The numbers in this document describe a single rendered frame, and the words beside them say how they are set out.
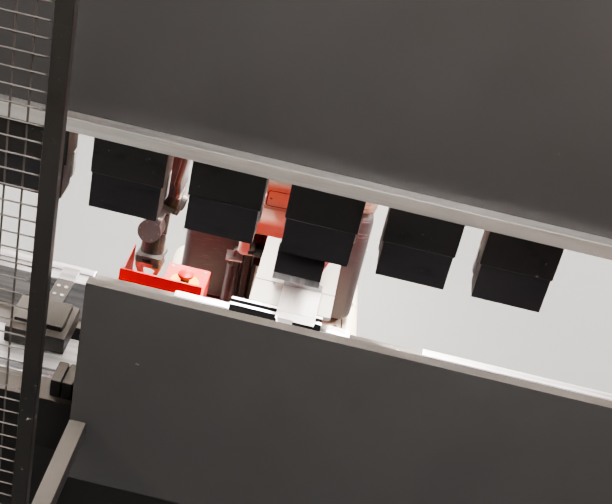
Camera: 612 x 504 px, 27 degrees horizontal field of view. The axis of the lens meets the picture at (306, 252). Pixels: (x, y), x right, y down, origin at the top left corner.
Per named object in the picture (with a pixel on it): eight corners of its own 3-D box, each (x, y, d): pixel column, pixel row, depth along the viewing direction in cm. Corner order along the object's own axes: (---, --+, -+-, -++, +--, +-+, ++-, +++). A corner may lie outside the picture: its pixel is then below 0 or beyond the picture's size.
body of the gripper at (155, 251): (133, 261, 303) (138, 232, 301) (141, 249, 313) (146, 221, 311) (159, 267, 303) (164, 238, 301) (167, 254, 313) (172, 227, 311)
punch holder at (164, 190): (167, 201, 262) (178, 132, 253) (157, 222, 255) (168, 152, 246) (97, 184, 262) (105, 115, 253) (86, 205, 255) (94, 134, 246)
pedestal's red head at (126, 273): (204, 309, 320) (214, 251, 310) (191, 346, 307) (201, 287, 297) (127, 291, 320) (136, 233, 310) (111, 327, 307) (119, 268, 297)
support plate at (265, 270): (342, 257, 292) (343, 253, 291) (329, 321, 270) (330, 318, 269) (267, 239, 292) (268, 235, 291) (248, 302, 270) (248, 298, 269)
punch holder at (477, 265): (539, 290, 262) (563, 224, 253) (540, 313, 255) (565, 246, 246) (469, 273, 262) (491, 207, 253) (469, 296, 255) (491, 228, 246)
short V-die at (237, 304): (320, 328, 271) (322, 317, 269) (318, 336, 268) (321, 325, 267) (230, 306, 271) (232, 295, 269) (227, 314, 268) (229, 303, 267)
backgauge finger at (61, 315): (98, 282, 266) (101, 263, 264) (62, 355, 245) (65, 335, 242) (43, 269, 267) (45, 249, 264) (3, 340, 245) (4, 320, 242)
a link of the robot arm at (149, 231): (190, 193, 304) (158, 178, 304) (181, 205, 293) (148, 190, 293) (172, 236, 308) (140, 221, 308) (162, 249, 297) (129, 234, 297)
